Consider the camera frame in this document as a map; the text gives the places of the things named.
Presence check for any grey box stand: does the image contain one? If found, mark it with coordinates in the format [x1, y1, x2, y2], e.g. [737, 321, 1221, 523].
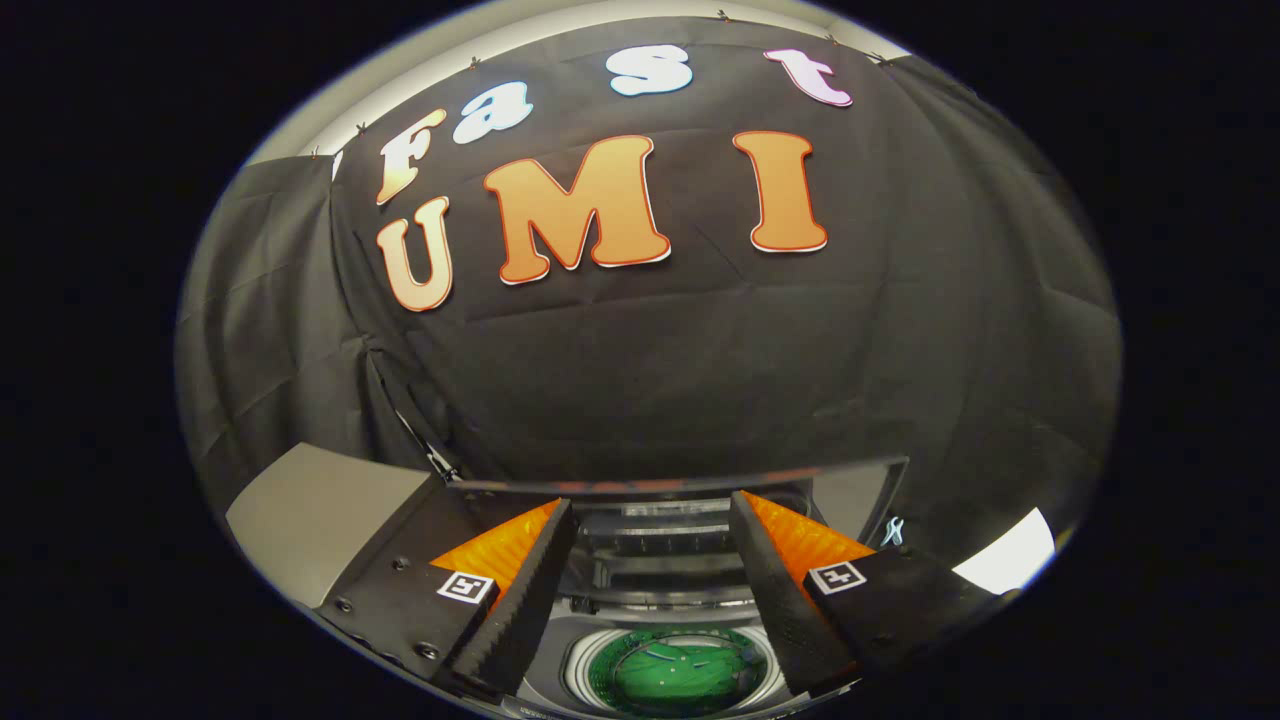
[225, 443, 447, 611]

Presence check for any green polo shirt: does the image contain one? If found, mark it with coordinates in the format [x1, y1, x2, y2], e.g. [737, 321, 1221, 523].
[588, 628, 769, 717]

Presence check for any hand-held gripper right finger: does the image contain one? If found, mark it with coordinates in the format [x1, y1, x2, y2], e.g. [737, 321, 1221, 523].
[728, 490, 1011, 701]

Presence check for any grey washing machine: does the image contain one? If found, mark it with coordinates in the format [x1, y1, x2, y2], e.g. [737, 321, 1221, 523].
[500, 596, 861, 720]

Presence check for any white table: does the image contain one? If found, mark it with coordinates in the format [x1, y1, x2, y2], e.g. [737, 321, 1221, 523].
[950, 507, 1058, 597]

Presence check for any black backdrop cloth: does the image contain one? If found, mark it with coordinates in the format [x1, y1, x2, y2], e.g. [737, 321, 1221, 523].
[175, 15, 1123, 593]

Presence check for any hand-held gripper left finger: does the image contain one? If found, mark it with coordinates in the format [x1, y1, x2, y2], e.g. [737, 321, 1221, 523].
[315, 498, 578, 703]

